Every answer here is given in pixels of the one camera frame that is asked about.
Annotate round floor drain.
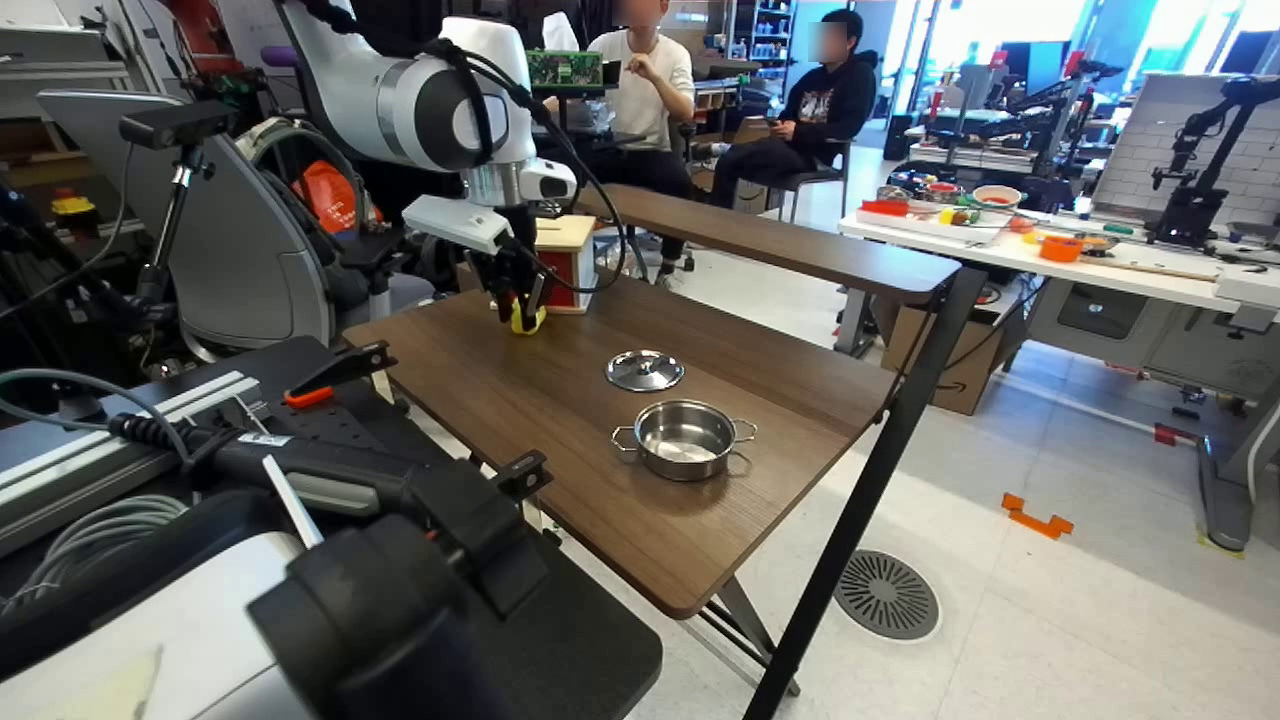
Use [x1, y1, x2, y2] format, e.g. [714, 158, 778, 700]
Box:
[837, 550, 941, 639]

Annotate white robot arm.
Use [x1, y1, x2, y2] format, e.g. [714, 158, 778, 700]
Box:
[278, 0, 577, 326]

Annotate orange floor tape mark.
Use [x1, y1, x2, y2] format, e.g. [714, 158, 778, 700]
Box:
[1000, 492, 1075, 540]

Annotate small steel pot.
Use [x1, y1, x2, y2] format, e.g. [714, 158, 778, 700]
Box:
[607, 398, 760, 484]

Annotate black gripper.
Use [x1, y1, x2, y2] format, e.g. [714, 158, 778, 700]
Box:
[480, 213, 541, 307]

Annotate wooden box with red side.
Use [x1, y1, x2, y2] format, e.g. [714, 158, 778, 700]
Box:
[535, 215, 598, 311]

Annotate yellow toy pepper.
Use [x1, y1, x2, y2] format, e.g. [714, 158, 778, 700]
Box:
[509, 302, 549, 334]

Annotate long dark side table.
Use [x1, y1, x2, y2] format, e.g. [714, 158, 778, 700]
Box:
[577, 183, 981, 720]

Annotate person in white shirt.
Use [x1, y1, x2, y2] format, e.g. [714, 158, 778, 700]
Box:
[581, 0, 702, 276]

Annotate small black robot arm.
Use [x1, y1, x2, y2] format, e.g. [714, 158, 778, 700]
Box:
[1150, 76, 1280, 249]

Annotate seated person dark shirt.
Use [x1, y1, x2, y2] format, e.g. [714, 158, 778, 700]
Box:
[710, 6, 879, 206]

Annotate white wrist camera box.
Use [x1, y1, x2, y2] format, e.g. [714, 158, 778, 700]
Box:
[400, 197, 509, 257]

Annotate white lab table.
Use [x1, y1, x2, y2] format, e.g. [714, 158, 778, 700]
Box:
[842, 199, 1280, 550]

